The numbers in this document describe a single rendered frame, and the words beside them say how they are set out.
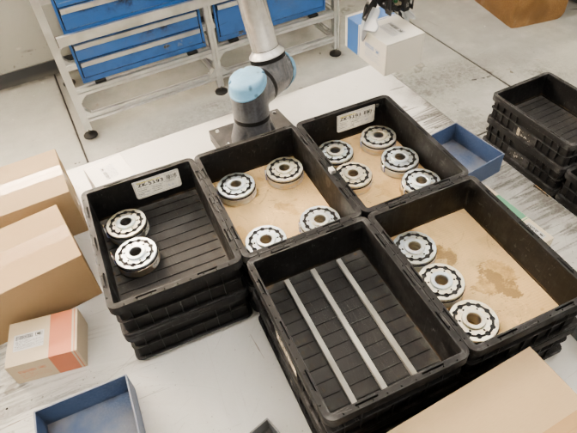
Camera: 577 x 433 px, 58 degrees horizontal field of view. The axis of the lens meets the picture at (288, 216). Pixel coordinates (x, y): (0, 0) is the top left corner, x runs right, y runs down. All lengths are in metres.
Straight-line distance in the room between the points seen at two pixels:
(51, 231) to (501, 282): 1.11
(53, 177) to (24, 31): 2.37
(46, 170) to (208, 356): 0.74
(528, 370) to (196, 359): 0.72
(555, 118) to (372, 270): 1.35
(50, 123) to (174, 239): 2.27
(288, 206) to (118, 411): 0.64
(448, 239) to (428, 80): 2.20
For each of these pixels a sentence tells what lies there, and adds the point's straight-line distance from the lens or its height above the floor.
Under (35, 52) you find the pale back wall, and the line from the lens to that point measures 3.99.
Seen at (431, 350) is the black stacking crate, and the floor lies 0.83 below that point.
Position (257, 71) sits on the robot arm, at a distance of 1.65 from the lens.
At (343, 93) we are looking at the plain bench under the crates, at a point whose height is 0.70.
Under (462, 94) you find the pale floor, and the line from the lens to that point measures 3.35.
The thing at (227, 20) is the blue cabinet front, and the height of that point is 0.44.
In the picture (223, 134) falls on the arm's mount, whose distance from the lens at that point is 1.80.
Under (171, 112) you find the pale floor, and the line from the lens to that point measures 3.32.
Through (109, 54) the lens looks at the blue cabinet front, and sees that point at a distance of 3.11.
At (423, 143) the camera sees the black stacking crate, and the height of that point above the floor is 0.90.
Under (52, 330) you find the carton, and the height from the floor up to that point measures 0.77.
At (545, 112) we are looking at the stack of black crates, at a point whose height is 0.49.
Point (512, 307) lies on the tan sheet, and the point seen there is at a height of 0.83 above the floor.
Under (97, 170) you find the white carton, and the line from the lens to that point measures 1.72.
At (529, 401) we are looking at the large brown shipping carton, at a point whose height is 0.90.
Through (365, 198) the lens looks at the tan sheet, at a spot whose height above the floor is 0.83.
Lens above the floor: 1.82
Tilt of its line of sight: 46 degrees down
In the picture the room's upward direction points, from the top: 6 degrees counter-clockwise
